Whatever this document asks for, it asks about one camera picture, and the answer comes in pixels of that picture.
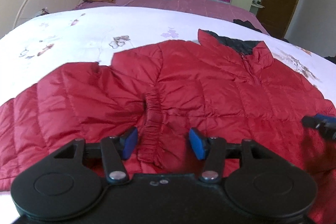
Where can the black garment on bed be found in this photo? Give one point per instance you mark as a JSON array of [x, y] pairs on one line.
[[246, 24]]

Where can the pink quilted bedspread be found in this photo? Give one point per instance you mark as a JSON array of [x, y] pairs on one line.
[[208, 8]]

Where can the white floral bed sheet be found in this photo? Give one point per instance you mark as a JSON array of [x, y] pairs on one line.
[[69, 184]]

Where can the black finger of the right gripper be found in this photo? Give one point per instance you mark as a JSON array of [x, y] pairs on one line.
[[325, 125]]

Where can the red puffer jacket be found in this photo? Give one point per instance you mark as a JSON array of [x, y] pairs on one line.
[[164, 90]]

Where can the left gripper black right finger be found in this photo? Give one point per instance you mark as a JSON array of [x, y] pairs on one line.
[[212, 151]]

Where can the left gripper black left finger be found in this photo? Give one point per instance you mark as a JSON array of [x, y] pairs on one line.
[[115, 149]]

